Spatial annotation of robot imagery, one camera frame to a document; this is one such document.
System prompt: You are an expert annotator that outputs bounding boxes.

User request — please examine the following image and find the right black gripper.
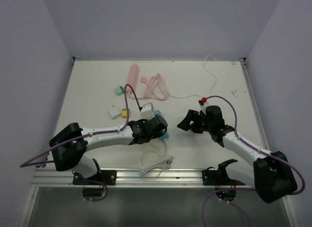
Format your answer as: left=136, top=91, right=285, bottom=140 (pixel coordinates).
left=177, top=109, right=213, bottom=134

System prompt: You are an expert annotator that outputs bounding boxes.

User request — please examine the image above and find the blue power strip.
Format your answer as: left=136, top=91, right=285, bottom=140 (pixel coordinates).
left=159, top=132, right=169, bottom=142

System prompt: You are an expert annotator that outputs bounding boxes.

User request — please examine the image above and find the yellow USB charger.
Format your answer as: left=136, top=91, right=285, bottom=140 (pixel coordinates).
left=121, top=108, right=130, bottom=118

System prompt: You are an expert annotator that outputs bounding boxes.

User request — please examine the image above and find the white Honor charger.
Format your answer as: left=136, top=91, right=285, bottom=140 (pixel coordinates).
left=108, top=105, right=121, bottom=120

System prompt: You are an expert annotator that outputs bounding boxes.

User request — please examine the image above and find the white power cord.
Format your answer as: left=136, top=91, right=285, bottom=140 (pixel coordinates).
left=138, top=141, right=174, bottom=176

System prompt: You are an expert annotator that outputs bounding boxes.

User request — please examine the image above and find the pink power cord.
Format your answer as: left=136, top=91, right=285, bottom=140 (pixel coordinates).
left=128, top=73, right=171, bottom=101

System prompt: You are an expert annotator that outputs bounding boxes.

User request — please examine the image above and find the green USB charger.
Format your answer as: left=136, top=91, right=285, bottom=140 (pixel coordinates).
left=114, top=86, right=125, bottom=96

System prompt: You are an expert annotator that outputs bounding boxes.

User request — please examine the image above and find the pink power strip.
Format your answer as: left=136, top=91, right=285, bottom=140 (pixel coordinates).
left=127, top=63, right=139, bottom=88

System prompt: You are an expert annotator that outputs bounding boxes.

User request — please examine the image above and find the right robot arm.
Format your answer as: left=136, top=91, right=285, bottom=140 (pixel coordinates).
left=177, top=105, right=297, bottom=204

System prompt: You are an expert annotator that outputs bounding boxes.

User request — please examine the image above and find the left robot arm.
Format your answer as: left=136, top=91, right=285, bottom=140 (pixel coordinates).
left=49, top=115, right=168, bottom=185

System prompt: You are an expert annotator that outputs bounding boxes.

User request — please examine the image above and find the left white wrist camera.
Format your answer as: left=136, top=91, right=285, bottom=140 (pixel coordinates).
left=140, top=103, right=155, bottom=120

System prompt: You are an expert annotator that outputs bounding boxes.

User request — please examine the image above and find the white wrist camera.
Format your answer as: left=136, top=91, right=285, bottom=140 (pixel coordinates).
left=140, top=103, right=155, bottom=120
left=198, top=97, right=210, bottom=109

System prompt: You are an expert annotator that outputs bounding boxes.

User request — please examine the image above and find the thin yellow cable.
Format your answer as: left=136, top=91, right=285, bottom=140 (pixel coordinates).
left=141, top=141, right=164, bottom=181

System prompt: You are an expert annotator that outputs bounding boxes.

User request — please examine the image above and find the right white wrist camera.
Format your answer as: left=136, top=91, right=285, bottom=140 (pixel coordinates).
left=198, top=97, right=210, bottom=109

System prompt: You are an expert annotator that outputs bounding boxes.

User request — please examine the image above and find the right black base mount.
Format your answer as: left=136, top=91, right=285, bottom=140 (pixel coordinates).
left=201, top=159, right=245, bottom=186

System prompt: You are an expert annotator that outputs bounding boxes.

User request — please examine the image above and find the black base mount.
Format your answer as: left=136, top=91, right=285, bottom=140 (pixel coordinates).
left=201, top=159, right=245, bottom=186
left=73, top=169, right=117, bottom=186

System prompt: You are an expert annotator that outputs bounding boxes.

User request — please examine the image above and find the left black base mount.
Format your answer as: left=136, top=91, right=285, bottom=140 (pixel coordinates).
left=73, top=169, right=117, bottom=186

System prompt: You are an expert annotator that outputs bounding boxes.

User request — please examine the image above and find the thin white cable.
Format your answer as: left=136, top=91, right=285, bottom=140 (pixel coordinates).
left=168, top=55, right=219, bottom=100

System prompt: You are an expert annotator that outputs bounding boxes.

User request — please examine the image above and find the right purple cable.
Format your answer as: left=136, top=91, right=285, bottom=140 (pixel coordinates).
left=201, top=95, right=306, bottom=227

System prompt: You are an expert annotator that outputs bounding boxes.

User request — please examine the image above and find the purple cable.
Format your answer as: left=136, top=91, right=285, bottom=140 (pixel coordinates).
left=201, top=95, right=306, bottom=227
left=19, top=83, right=144, bottom=203

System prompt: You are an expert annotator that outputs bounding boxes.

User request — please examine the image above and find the aluminium front rail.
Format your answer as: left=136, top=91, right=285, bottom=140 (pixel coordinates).
left=30, top=166, right=290, bottom=188

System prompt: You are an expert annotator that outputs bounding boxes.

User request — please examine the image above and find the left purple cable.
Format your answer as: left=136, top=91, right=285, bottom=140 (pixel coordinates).
left=19, top=83, right=144, bottom=203

